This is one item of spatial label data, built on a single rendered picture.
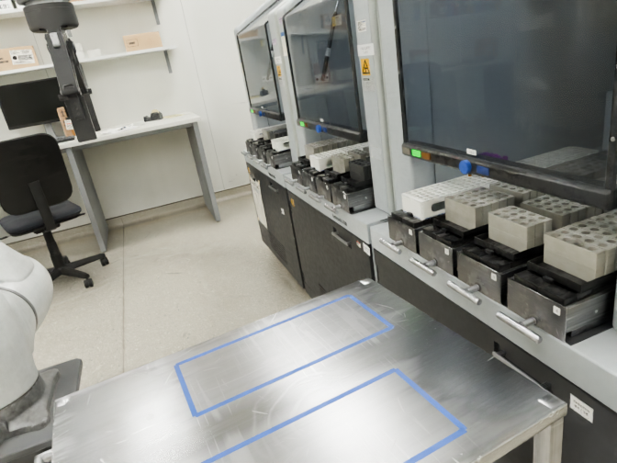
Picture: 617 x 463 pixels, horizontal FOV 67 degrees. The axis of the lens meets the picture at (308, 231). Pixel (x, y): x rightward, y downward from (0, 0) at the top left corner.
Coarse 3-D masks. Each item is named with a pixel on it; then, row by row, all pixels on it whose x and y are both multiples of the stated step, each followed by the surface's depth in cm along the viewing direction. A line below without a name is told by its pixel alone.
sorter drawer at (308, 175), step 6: (306, 168) 191; (312, 168) 187; (306, 174) 188; (312, 174) 183; (318, 174) 182; (306, 180) 191; (312, 180) 183; (306, 186) 188; (312, 186) 185; (306, 192) 184
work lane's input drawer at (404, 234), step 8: (392, 216) 129; (400, 216) 125; (408, 216) 124; (392, 224) 129; (400, 224) 124; (408, 224) 122; (416, 224) 119; (424, 224) 120; (432, 224) 120; (392, 232) 130; (400, 232) 125; (408, 232) 122; (416, 232) 119; (384, 240) 128; (400, 240) 126; (408, 240) 123; (416, 240) 119; (392, 248) 123; (408, 248) 124
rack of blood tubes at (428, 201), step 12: (456, 180) 130; (468, 180) 129; (480, 180) 127; (492, 180) 126; (408, 192) 128; (420, 192) 126; (432, 192) 124; (444, 192) 123; (456, 192) 122; (408, 204) 125; (420, 204) 119; (432, 204) 132; (444, 204) 131; (420, 216) 121
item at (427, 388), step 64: (320, 320) 83; (384, 320) 80; (128, 384) 75; (192, 384) 72; (256, 384) 70; (320, 384) 68; (384, 384) 66; (448, 384) 64; (512, 384) 62; (64, 448) 64; (128, 448) 62; (192, 448) 60; (256, 448) 58; (320, 448) 57; (384, 448) 55; (448, 448) 54; (512, 448) 55
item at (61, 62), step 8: (56, 32) 71; (48, 40) 71; (64, 48) 72; (56, 56) 71; (64, 56) 72; (56, 64) 71; (64, 64) 71; (56, 72) 71; (64, 72) 71; (72, 72) 71; (64, 80) 71; (72, 80) 71; (72, 88) 71
